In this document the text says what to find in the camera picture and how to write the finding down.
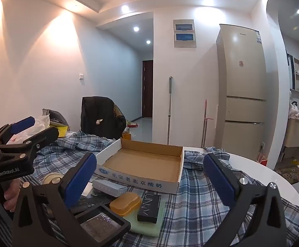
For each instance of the black jacket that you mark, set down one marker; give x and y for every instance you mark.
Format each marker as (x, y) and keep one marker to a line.
(98, 113)

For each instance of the white plastic bag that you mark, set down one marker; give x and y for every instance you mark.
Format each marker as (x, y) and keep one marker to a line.
(36, 126)

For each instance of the dark brown door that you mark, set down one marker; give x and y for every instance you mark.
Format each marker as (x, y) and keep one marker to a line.
(147, 90)

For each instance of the orange carton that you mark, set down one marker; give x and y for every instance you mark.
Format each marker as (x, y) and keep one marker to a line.
(127, 135)

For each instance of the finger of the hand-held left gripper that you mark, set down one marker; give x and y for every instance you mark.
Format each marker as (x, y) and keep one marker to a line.
(45, 135)
(23, 124)

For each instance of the cream tape roll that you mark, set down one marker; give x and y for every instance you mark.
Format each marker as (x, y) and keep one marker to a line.
(52, 178)

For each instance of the wall electrical panel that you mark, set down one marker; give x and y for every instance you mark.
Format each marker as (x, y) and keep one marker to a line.
(184, 33)

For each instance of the orange plastic soap box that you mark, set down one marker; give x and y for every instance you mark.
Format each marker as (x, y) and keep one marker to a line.
(125, 203)

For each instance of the tan patterned fabric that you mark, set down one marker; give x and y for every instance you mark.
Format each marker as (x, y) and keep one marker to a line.
(119, 110)

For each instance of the wall niche shelf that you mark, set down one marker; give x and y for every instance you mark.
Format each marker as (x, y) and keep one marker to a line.
(297, 74)

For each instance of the small silver box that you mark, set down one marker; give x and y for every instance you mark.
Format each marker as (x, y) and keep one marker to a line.
(108, 187)

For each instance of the black box with white print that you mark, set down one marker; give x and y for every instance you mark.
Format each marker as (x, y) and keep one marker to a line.
(149, 208)

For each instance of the black remote control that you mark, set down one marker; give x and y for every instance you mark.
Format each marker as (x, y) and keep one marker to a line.
(87, 205)

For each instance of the black square tray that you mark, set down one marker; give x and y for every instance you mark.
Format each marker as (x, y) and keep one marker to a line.
(100, 222)

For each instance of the person's left hand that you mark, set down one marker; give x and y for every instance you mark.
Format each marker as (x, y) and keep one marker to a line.
(11, 195)

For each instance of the patterned doormat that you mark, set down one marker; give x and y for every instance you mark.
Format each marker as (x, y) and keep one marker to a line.
(292, 173)

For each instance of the yellow box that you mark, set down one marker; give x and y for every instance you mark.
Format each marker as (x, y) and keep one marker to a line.
(60, 131)

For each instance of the red flat packet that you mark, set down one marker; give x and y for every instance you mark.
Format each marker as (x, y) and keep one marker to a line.
(132, 125)

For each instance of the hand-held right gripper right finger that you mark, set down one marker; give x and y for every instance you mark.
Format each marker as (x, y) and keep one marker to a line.
(219, 182)

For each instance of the blue plaid shirt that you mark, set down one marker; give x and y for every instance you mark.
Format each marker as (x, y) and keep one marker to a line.
(198, 211)

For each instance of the red floor item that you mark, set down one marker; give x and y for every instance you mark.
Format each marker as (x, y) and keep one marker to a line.
(262, 160)

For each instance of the beige refrigerator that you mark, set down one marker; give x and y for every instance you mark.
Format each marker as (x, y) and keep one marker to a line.
(242, 95)

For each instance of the shallow cardboard box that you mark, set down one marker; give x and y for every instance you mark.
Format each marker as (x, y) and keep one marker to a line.
(144, 159)

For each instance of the white wall socket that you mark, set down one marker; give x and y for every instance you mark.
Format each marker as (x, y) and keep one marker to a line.
(262, 145)

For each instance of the pink towel pile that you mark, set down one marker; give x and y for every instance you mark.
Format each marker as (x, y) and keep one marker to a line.
(295, 112)

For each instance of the light green pouch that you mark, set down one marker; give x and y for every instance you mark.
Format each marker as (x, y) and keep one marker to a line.
(149, 227)

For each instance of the beige vanity cabinet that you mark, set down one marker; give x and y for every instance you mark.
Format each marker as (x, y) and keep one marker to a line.
(296, 133)

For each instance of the grey bag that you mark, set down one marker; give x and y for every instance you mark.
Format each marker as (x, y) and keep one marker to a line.
(55, 115)

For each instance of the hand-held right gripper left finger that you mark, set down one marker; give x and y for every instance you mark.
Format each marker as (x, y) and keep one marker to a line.
(80, 180)

